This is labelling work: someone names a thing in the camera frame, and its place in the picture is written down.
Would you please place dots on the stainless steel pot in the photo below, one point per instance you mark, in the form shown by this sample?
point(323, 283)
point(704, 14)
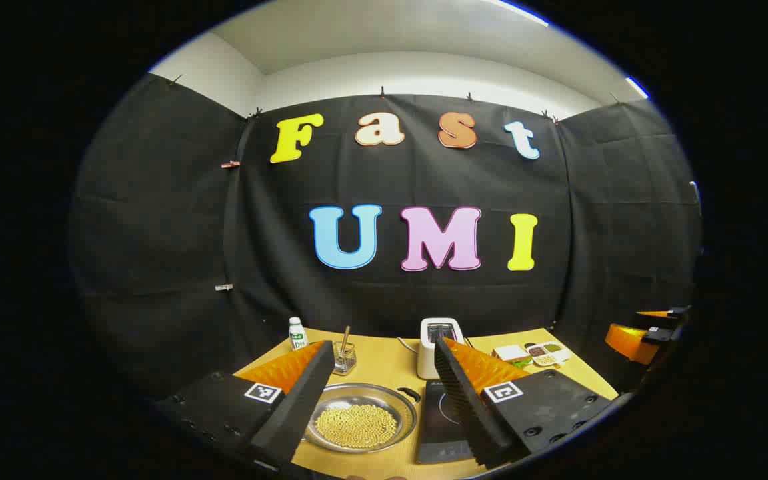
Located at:
point(390, 400)

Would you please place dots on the white divided bean dish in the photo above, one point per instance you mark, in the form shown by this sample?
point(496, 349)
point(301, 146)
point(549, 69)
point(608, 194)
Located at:
point(550, 353)

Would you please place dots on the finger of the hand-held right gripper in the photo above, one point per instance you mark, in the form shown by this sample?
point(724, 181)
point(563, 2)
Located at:
point(654, 313)
point(627, 341)

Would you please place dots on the ceiling light strip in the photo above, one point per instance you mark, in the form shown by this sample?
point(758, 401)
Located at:
point(637, 87)

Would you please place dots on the white drink bottle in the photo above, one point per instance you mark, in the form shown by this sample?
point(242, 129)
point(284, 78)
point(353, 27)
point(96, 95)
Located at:
point(298, 336)

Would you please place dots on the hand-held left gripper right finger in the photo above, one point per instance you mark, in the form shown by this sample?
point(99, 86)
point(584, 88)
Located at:
point(467, 406)

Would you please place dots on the wooden stick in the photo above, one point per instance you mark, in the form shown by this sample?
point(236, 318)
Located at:
point(346, 333)

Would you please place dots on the pile of yellow soybeans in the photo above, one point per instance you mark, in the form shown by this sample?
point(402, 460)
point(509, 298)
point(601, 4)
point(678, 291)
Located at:
point(357, 426)

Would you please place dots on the black induction cooktop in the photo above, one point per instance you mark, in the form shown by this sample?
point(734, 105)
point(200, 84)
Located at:
point(434, 426)

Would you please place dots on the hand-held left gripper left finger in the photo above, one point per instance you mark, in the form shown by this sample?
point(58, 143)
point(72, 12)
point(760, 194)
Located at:
point(297, 406)

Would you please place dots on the white toaster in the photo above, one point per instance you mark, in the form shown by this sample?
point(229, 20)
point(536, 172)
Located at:
point(426, 360)

